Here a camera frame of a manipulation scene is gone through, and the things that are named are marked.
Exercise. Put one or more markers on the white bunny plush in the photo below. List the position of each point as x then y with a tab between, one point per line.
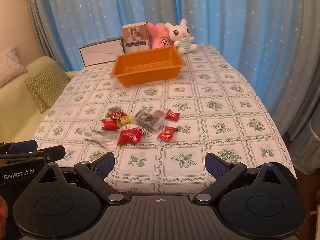
181	36

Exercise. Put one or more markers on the blue lace-trimmed cloth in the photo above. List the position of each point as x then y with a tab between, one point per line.
315	135

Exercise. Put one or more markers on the red and brown snack packet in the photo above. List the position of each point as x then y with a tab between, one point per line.
117	115

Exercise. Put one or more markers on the small brown snack packet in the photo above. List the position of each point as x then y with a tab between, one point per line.
158	112

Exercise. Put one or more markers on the orange plastic tray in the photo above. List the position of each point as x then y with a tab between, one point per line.
147	66

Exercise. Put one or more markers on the pale yellow sofa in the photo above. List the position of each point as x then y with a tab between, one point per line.
17	110

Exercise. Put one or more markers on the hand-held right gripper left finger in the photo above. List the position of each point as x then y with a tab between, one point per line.
103	165

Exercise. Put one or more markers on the dark clear snack packet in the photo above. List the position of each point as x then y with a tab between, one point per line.
147	119

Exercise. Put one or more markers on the clear wrapper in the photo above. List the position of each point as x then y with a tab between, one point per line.
102	138

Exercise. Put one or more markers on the blue star curtain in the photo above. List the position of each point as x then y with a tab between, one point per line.
225	17

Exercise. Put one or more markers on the beige pillow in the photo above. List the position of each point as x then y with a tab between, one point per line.
10	65

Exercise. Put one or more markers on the green yellow candy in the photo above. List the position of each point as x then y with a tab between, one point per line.
124	121

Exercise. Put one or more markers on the green zigzag pillow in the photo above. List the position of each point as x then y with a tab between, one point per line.
47	85

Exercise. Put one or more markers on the large red snack packet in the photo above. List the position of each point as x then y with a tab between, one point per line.
130	137

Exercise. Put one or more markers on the red candy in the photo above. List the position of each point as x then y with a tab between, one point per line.
172	115
167	134

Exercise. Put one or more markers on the white and green box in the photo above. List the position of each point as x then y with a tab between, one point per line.
100	53

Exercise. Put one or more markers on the pink star plush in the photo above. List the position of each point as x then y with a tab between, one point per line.
160	38

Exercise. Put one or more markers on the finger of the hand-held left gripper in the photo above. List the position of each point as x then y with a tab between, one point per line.
30	145
56	152

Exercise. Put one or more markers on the small red snack packet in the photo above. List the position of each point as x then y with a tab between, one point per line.
110	125

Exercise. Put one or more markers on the brown cardboard box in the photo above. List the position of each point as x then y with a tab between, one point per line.
136	37

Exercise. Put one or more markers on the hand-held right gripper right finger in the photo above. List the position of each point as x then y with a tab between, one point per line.
213	164

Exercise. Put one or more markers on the person's left hand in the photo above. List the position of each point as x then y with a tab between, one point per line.
3	208

